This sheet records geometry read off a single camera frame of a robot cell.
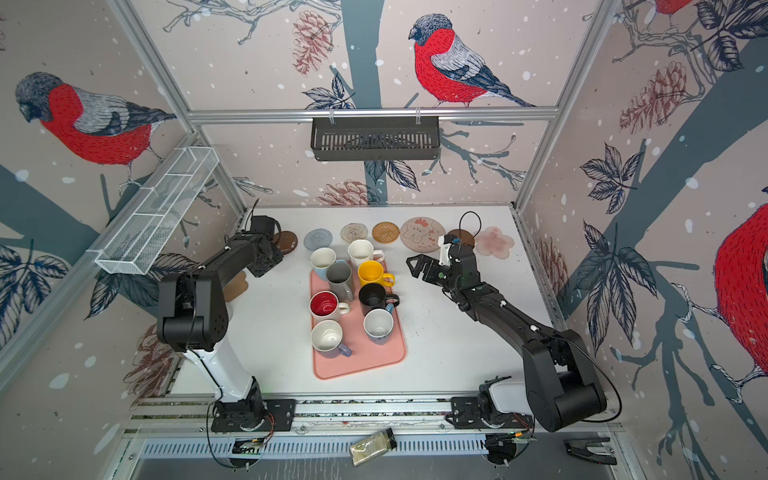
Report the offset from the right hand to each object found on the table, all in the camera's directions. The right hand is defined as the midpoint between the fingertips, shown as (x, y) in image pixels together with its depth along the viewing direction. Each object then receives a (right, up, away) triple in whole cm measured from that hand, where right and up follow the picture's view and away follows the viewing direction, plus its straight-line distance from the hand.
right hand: (413, 268), depth 86 cm
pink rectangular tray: (-17, -20, +2) cm, 26 cm away
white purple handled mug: (-25, -20, -1) cm, 32 cm away
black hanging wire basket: (-13, +45, +20) cm, 51 cm away
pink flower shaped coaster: (+32, +7, +23) cm, 40 cm away
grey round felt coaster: (-35, +8, +26) cm, 44 cm away
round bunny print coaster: (+5, +10, +28) cm, 30 cm away
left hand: (-47, +1, +9) cm, 48 cm away
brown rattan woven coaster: (-9, +11, +28) cm, 31 cm away
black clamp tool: (+37, -40, -18) cm, 58 cm away
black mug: (-12, -9, +4) cm, 16 cm away
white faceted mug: (-17, +5, +12) cm, 21 cm away
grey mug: (-22, -3, +4) cm, 23 cm away
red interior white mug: (-27, -12, +4) cm, 30 cm away
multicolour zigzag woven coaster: (-21, +11, +28) cm, 37 cm away
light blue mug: (-29, -2, +6) cm, 29 cm away
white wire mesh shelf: (-69, +9, -13) cm, 71 cm away
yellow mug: (-13, -2, +10) cm, 16 cm away
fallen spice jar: (-11, -38, -20) cm, 44 cm away
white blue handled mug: (-10, -17, 0) cm, 20 cm away
